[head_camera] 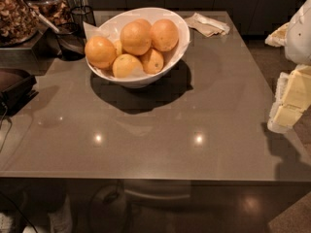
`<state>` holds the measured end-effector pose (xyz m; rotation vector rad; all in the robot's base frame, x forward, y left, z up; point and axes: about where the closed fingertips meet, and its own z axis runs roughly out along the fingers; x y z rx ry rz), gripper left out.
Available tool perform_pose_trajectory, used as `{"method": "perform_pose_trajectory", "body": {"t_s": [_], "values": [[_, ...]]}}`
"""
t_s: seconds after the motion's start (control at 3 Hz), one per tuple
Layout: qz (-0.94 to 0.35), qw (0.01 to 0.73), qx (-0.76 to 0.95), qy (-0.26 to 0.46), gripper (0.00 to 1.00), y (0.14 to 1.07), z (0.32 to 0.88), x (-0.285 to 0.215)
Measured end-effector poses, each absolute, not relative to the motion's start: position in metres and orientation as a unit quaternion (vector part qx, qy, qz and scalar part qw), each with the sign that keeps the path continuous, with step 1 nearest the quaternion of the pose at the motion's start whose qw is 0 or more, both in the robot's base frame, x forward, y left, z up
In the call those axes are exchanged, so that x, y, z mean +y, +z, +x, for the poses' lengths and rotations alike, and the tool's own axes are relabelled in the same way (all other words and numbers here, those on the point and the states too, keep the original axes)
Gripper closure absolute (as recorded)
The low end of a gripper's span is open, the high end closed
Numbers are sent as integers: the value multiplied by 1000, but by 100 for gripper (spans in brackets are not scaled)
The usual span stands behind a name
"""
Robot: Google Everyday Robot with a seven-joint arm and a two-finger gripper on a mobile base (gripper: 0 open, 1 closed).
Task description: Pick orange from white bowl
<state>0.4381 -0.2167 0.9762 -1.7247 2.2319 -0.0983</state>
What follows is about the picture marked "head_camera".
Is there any black device on left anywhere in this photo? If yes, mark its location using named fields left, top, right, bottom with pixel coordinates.
left=0, top=68, right=37, bottom=116

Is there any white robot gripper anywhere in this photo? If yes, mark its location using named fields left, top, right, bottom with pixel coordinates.
left=264, top=0, right=311, bottom=134

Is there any small hidden middle orange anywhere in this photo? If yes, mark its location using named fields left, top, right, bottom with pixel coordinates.
left=114, top=40, right=125, bottom=56

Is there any black cable at left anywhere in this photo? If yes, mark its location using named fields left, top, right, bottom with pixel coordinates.
left=0, top=102, right=14, bottom=153

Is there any black wire cup holder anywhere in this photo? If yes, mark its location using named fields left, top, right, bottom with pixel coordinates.
left=71, top=5, right=95, bottom=37

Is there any large glass snack jar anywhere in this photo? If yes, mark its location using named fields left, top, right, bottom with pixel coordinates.
left=0, top=0, right=38, bottom=48

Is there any white paper bowl liner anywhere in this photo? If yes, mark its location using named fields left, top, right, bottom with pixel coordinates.
left=84, top=20, right=190, bottom=87

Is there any white ceramic bowl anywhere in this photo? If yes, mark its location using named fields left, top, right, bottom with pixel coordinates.
left=84, top=8, right=190, bottom=88

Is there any crumpled paper napkin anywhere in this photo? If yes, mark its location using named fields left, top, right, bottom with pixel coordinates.
left=185, top=13, right=230, bottom=37

